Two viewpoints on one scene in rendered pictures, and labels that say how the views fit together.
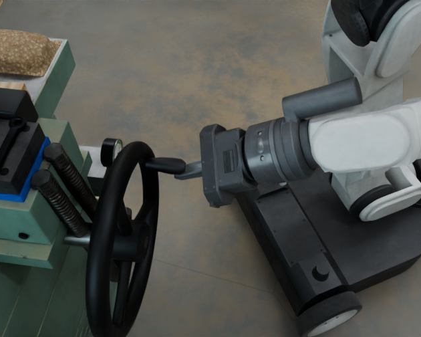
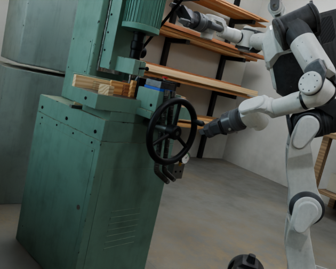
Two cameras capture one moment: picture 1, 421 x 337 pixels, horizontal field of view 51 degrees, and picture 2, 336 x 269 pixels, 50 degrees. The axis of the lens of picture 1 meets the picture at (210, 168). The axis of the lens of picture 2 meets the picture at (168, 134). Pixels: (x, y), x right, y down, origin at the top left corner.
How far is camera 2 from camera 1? 1.24 m
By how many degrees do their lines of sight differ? 54
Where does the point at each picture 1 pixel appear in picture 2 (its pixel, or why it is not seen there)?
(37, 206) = (161, 94)
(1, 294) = (128, 130)
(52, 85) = (182, 111)
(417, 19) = (307, 121)
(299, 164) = (234, 114)
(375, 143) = (254, 102)
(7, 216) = (152, 94)
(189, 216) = not seen: outside the picture
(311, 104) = not seen: hidden behind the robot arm
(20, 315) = (123, 149)
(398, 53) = (301, 135)
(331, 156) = (242, 107)
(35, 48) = not seen: hidden behind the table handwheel
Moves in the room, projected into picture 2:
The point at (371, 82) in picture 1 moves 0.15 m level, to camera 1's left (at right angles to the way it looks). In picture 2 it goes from (290, 148) to (257, 139)
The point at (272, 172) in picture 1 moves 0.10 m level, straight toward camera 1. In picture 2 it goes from (226, 118) to (208, 115)
